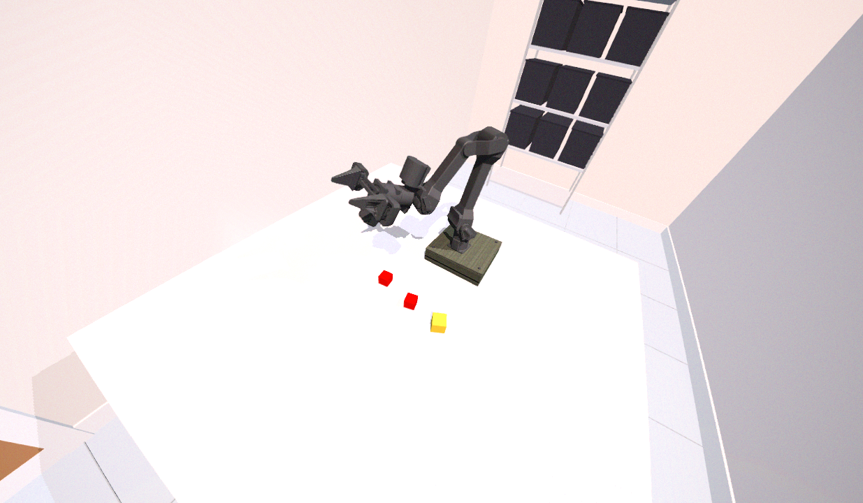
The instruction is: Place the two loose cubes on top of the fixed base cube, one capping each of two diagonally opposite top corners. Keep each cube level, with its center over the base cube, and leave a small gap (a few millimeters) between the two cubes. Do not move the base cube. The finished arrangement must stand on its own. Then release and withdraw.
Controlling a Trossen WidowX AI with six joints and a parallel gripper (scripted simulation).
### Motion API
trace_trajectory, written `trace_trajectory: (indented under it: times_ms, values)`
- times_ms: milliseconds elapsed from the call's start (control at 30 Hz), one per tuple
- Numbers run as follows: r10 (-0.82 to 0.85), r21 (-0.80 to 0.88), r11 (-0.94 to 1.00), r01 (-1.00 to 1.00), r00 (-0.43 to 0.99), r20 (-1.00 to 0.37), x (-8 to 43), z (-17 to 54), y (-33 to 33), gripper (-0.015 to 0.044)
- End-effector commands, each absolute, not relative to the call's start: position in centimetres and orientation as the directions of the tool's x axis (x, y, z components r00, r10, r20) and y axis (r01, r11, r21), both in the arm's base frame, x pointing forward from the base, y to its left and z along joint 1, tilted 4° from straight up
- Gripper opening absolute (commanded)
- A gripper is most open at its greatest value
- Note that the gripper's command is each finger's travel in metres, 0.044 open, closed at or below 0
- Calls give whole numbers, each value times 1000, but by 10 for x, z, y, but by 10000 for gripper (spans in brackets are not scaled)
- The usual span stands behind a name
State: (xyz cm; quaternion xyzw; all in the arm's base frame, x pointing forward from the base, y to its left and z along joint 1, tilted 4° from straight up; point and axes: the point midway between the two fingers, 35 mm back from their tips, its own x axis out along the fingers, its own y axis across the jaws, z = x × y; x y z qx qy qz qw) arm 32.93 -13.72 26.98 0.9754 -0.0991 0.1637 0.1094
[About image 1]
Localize red cube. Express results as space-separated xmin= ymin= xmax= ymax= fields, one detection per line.
xmin=403 ymin=293 xmax=418 ymax=310
xmin=378 ymin=270 xmax=393 ymax=287

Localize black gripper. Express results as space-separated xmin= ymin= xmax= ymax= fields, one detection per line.
xmin=331 ymin=162 xmax=402 ymax=226

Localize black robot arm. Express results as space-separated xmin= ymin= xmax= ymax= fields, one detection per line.
xmin=398 ymin=126 xmax=509 ymax=254

